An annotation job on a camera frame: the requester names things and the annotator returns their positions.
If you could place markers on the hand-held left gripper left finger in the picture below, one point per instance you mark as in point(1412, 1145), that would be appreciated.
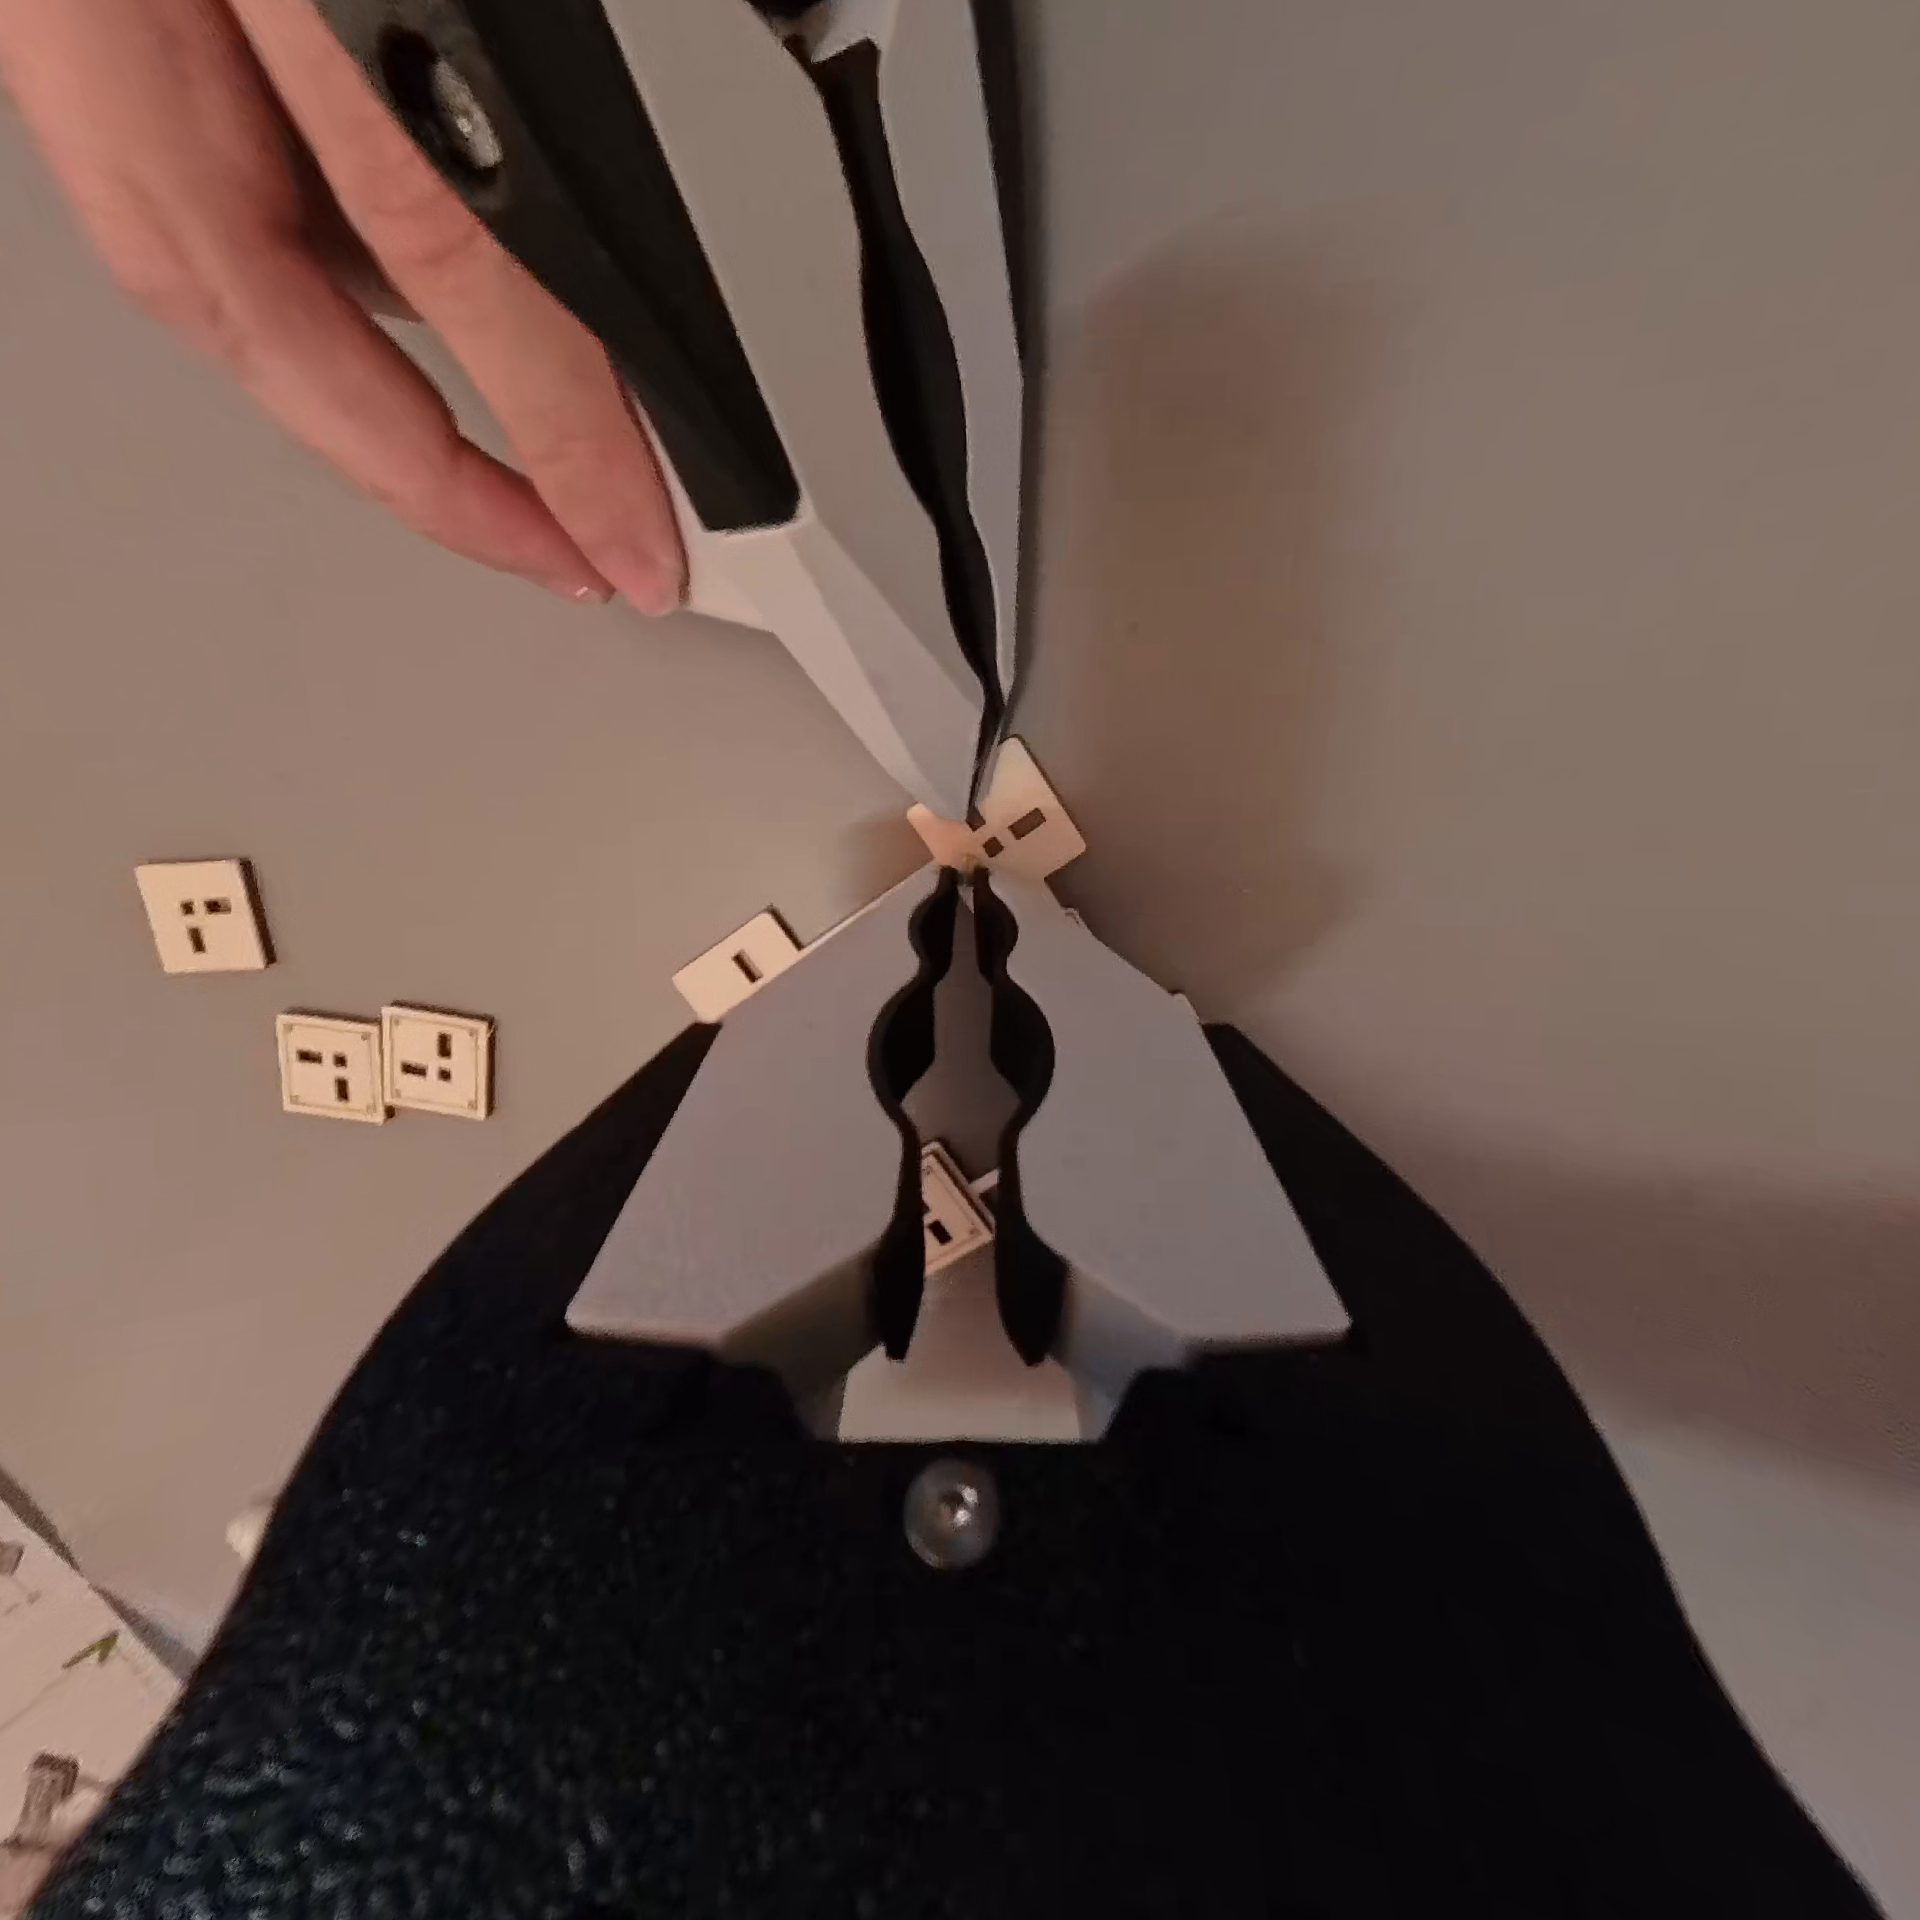
point(751, 1185)

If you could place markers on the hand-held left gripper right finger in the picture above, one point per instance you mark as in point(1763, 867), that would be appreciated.
point(1171, 1185)

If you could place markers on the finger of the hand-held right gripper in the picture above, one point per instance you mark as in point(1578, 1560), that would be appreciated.
point(863, 494)
point(967, 194)

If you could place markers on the small wooden square tile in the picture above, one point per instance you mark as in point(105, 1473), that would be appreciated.
point(469, 1096)
point(292, 1107)
point(1036, 780)
point(163, 945)
point(701, 983)
point(953, 1177)

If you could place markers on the person's right hand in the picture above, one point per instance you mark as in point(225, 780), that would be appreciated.
point(271, 224)

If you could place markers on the paper instruction sheet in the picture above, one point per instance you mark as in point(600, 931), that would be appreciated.
point(59, 1681)

